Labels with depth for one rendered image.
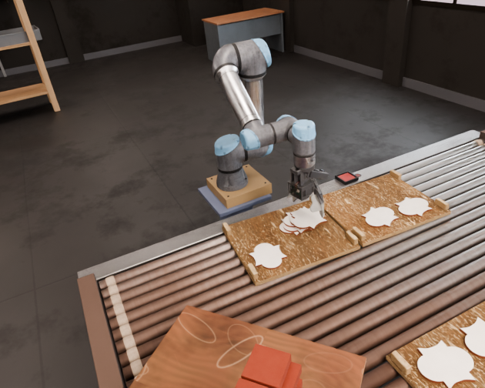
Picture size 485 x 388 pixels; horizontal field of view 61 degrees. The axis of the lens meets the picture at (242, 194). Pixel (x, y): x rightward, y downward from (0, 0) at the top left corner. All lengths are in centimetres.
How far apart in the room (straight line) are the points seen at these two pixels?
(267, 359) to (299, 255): 77
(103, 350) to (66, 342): 145
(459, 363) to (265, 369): 63
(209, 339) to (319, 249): 58
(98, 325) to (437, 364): 96
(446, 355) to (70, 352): 204
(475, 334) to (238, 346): 64
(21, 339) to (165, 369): 190
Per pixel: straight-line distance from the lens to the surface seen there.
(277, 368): 76
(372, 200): 179
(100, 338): 135
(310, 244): 154
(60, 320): 290
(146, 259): 162
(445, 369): 124
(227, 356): 109
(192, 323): 118
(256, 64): 168
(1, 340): 299
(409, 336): 131
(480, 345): 131
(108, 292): 153
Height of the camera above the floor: 192
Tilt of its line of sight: 32 degrees down
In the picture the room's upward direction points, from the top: 6 degrees counter-clockwise
